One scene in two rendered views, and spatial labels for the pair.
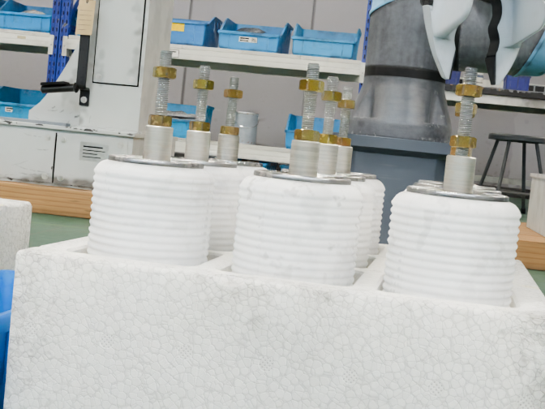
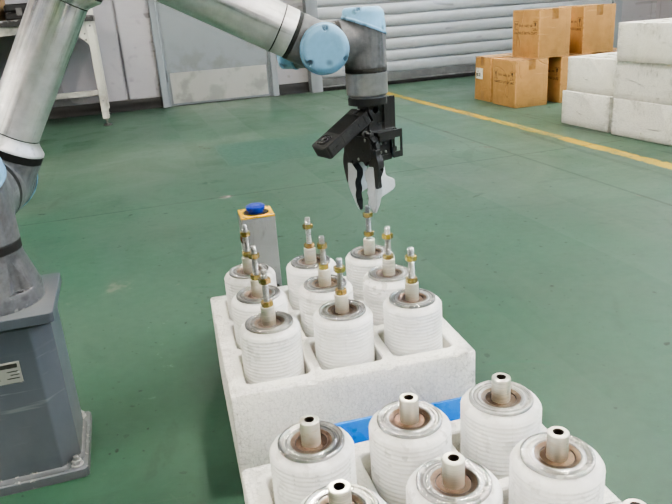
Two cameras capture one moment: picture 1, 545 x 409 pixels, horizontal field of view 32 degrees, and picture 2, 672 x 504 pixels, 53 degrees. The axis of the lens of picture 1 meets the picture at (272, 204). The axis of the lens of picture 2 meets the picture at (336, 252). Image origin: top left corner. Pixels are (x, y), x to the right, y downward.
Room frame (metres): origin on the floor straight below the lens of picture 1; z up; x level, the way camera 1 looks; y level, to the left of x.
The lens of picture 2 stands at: (1.27, 0.97, 0.71)
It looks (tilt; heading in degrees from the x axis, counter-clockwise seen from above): 20 degrees down; 246
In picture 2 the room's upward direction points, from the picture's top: 4 degrees counter-clockwise
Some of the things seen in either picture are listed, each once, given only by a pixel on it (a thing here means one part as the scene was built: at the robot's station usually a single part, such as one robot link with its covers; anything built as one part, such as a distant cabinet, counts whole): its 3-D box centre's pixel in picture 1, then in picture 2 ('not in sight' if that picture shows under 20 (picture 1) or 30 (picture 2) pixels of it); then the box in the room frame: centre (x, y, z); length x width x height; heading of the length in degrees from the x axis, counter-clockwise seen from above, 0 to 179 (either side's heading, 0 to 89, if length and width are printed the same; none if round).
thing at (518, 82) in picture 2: not in sight; (519, 81); (-1.78, -2.74, 0.15); 0.30 x 0.24 x 0.30; 82
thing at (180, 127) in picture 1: (176, 119); not in sight; (5.78, 0.63, 0.36); 0.50 x 0.38 x 0.21; 174
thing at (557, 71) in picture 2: not in sight; (562, 76); (-2.11, -2.70, 0.15); 0.30 x 0.24 x 0.30; 83
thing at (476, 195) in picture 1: (457, 195); (369, 252); (0.71, -0.14, 0.25); 0.08 x 0.08 x 0.01
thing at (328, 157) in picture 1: (324, 161); (324, 277); (0.85, -0.04, 0.26); 0.02 x 0.02 x 0.03
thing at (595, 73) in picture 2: not in sight; (621, 72); (-1.67, -1.78, 0.27); 0.39 x 0.39 x 0.18; 85
